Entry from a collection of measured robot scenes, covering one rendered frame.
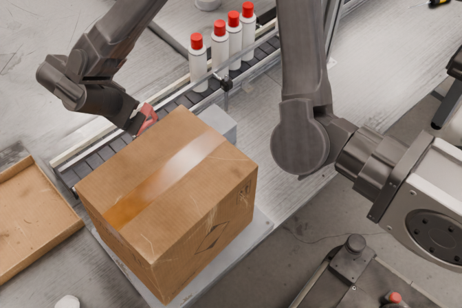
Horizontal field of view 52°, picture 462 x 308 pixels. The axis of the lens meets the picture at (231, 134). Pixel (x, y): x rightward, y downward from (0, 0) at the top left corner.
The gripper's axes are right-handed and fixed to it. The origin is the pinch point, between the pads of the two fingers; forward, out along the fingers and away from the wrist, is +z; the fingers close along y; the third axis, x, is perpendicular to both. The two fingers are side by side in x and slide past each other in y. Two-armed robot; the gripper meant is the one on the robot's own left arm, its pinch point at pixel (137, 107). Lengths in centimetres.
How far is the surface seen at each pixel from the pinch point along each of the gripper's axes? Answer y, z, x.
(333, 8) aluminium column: -10, 49, -45
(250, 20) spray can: 7, 41, -30
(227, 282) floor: -13, 100, 64
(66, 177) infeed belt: 18.5, 13.3, 29.7
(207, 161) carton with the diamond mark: -18.0, 5.5, 2.3
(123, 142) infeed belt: 15.0, 24.2, 16.4
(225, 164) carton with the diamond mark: -21.3, 6.7, 0.9
